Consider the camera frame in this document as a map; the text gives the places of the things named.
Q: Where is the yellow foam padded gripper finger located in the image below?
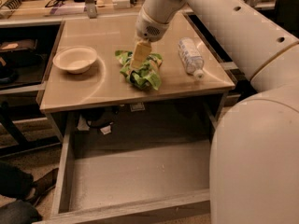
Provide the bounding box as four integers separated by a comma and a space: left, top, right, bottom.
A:
130, 40, 151, 69

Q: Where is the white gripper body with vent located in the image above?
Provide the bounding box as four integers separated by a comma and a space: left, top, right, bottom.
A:
135, 8, 169, 42

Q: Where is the green rice chip bag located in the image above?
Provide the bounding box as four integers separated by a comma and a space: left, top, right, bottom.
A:
114, 50, 163, 90

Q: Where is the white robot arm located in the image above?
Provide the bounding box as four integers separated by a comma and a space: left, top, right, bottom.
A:
136, 0, 299, 224

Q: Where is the open grey wooden drawer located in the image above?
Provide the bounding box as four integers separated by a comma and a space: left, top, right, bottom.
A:
39, 109, 210, 224

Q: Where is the clear plastic water bottle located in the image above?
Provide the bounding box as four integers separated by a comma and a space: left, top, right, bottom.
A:
178, 37, 204, 79

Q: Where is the white paper bowl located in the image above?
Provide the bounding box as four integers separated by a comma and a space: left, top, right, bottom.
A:
53, 46, 97, 75

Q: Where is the long background workbench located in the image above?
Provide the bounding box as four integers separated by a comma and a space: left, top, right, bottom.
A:
1, 0, 277, 33

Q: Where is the dark shoe of person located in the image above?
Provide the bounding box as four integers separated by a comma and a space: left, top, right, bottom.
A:
18, 168, 59, 206

